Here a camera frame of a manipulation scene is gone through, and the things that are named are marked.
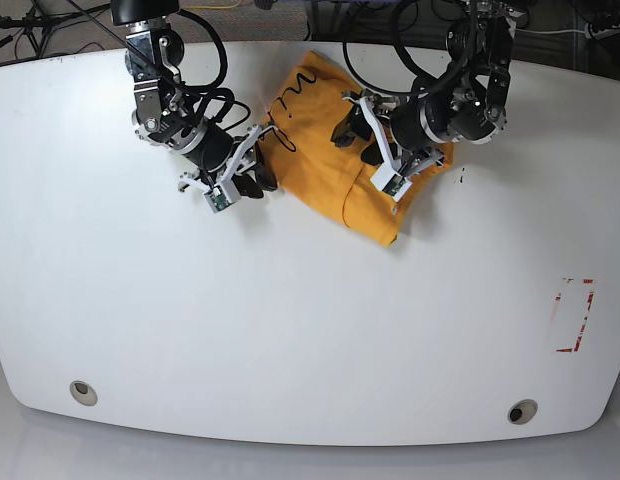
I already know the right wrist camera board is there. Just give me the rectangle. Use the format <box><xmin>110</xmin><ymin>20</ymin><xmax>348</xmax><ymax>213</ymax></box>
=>
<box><xmin>203</xmin><ymin>180</ymin><xmax>241</xmax><ymax>213</ymax></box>

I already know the grey table grommet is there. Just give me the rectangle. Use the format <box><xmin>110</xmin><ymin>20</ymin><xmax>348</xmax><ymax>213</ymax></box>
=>
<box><xmin>507</xmin><ymin>399</ymin><xmax>538</xmax><ymax>426</ymax></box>
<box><xmin>69</xmin><ymin>381</ymin><xmax>98</xmax><ymax>407</ymax></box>

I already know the left grey table grommet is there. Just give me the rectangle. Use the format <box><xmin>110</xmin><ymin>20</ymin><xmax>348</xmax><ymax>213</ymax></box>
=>
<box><xmin>69</xmin><ymin>381</ymin><xmax>98</xmax><ymax>407</ymax></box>

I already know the black tripod stand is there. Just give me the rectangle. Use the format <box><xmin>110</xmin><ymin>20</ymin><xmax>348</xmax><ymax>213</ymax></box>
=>
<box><xmin>0</xmin><ymin>1</ymin><xmax>73</xmax><ymax>60</ymax></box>

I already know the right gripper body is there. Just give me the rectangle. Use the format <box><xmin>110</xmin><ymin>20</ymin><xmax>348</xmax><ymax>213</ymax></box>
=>
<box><xmin>175</xmin><ymin>122</ymin><xmax>275</xmax><ymax>193</ymax></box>

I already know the white power strip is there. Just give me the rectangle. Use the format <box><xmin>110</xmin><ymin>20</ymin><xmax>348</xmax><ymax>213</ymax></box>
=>
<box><xmin>585</xmin><ymin>15</ymin><xmax>620</xmax><ymax>40</ymax></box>

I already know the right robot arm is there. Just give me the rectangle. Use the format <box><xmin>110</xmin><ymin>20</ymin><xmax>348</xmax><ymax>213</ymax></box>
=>
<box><xmin>110</xmin><ymin>1</ymin><xmax>278</xmax><ymax>212</ymax></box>

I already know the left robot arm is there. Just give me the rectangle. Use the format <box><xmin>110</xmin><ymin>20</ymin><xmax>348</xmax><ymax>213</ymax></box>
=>
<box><xmin>331</xmin><ymin>1</ymin><xmax>525</xmax><ymax>180</ymax></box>

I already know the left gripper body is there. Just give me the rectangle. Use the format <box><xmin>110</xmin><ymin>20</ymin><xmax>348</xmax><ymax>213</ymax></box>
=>
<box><xmin>342</xmin><ymin>89</ymin><xmax>445</xmax><ymax>178</ymax></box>

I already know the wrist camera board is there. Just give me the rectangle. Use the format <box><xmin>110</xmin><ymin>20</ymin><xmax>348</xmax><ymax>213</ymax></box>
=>
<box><xmin>203</xmin><ymin>180</ymin><xmax>241</xmax><ymax>213</ymax></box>
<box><xmin>370</xmin><ymin>164</ymin><xmax>412</xmax><ymax>202</ymax></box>

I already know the yellow cable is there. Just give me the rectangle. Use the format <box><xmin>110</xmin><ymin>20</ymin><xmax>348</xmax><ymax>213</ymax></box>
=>
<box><xmin>194</xmin><ymin>0</ymin><xmax>244</xmax><ymax>12</ymax></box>

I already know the red tape rectangle marking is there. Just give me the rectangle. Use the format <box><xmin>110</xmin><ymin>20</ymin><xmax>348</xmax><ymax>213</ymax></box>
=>
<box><xmin>550</xmin><ymin>278</ymin><xmax>596</xmax><ymax>353</ymax></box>

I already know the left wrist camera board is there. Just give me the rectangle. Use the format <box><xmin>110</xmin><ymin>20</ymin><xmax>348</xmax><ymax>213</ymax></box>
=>
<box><xmin>370</xmin><ymin>164</ymin><xmax>412</xmax><ymax>202</ymax></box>

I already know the right grey table grommet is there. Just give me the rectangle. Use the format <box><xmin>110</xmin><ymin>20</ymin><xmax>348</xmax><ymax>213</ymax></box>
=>
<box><xmin>507</xmin><ymin>399</ymin><xmax>538</xmax><ymax>426</ymax></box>

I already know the orange T-shirt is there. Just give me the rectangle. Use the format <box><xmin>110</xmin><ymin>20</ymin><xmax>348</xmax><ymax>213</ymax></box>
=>
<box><xmin>259</xmin><ymin>50</ymin><xmax>454</xmax><ymax>247</ymax></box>

